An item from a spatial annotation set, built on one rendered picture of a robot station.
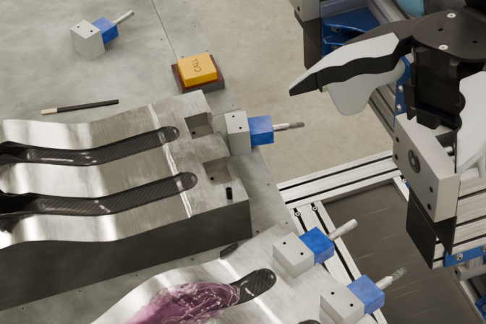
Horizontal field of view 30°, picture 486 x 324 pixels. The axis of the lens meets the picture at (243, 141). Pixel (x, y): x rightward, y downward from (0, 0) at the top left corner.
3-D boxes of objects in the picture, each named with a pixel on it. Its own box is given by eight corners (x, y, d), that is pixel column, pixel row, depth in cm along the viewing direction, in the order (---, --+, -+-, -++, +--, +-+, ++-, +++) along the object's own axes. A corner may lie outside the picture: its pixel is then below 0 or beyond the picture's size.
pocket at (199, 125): (212, 126, 150) (210, 111, 147) (222, 148, 146) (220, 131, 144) (186, 134, 149) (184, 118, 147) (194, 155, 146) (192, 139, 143)
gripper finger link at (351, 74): (297, 141, 70) (414, 116, 70) (286, 79, 66) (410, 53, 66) (290, 118, 73) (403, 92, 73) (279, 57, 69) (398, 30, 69)
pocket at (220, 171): (231, 171, 142) (230, 155, 140) (241, 194, 139) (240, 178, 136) (204, 179, 142) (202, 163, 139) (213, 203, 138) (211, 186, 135)
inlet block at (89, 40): (126, 18, 181) (122, -4, 178) (142, 28, 179) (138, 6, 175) (74, 50, 175) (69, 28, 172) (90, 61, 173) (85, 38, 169)
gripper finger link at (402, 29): (354, 86, 67) (468, 61, 67) (351, 67, 66) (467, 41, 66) (340, 53, 71) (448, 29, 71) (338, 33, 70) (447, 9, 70)
